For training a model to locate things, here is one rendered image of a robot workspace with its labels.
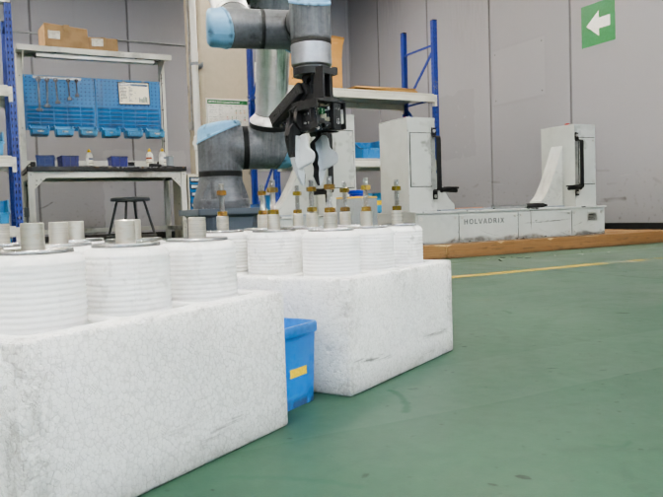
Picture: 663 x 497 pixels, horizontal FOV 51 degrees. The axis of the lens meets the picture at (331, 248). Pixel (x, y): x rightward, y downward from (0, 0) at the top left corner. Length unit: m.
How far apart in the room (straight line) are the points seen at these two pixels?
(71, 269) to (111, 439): 0.17
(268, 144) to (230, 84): 6.07
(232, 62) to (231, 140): 6.14
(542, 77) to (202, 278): 7.12
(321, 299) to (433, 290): 0.31
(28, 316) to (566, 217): 4.14
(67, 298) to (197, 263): 0.20
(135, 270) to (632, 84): 6.50
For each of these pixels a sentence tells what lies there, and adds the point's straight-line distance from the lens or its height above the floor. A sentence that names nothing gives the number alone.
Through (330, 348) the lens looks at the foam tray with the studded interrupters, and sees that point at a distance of 1.08.
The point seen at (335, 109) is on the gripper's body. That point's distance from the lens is 1.28.
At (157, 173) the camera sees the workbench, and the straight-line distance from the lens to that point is 6.74.
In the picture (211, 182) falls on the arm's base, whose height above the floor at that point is 0.37.
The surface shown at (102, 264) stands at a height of 0.23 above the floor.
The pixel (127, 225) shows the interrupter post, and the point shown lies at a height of 0.27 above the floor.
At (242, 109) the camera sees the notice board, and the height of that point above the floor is 1.44.
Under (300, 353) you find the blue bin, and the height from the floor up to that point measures 0.08.
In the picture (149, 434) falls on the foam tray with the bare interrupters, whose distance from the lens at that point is 0.76.
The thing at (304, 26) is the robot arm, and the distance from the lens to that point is 1.30.
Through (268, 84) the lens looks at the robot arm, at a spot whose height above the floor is 0.61.
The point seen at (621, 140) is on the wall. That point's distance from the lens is 7.09.
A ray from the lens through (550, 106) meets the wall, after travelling 7.72.
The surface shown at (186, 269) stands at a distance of 0.86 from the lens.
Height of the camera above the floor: 0.28
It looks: 3 degrees down
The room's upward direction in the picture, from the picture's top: 2 degrees counter-clockwise
